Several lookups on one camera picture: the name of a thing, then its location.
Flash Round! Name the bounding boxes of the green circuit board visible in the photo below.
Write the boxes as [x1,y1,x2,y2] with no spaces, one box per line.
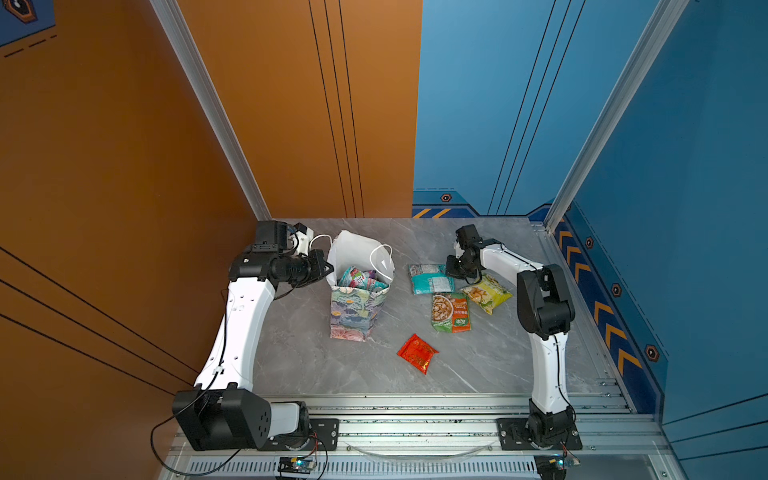
[277,457,317,477]
[547,457,581,471]

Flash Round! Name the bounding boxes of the yellow snack packet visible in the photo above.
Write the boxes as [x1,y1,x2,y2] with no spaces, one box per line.
[461,275,513,315]

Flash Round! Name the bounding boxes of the green orange snack packet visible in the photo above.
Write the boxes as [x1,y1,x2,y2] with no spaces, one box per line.
[431,292,471,333]

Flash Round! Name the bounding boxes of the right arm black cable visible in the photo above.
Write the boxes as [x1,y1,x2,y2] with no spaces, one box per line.
[464,239,577,421]

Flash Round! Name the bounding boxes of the floral paper gift bag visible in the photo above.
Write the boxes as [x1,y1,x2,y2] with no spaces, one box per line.
[326,230,395,342]

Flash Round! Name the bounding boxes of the right green circuit board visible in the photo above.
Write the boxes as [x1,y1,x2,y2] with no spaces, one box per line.
[547,457,581,471]

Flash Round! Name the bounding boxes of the left aluminium corner post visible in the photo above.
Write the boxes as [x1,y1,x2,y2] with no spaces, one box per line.
[150,0,272,220]

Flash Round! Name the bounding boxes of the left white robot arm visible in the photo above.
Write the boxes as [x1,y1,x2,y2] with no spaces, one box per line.
[172,249,333,451]

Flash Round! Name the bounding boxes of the left green circuit board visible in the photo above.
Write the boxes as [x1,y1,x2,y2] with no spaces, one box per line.
[277,457,317,477]

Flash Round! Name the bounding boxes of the aluminium front rail frame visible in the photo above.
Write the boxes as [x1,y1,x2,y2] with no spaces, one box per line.
[157,392,688,480]

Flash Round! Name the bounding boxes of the red small snack packet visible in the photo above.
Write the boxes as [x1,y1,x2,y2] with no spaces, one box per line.
[398,334,439,375]

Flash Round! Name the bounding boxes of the right aluminium corner post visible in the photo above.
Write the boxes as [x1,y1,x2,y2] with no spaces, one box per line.
[543,0,689,234]

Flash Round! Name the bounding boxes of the teal snack packet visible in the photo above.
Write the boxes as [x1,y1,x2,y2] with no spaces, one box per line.
[408,264,455,295]

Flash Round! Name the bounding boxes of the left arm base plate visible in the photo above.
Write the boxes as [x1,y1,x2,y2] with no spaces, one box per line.
[262,417,340,452]

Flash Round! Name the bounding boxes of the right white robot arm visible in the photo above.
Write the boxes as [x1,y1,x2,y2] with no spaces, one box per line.
[446,224,583,451]

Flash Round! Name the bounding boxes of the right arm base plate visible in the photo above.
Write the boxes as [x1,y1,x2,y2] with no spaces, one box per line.
[495,417,584,451]

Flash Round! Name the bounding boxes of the aluminium corner post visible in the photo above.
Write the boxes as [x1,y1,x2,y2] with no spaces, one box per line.
[543,0,689,234]
[150,0,272,220]

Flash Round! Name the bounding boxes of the teal Fox's candy bag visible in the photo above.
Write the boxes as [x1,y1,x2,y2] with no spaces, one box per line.
[337,267,389,292]

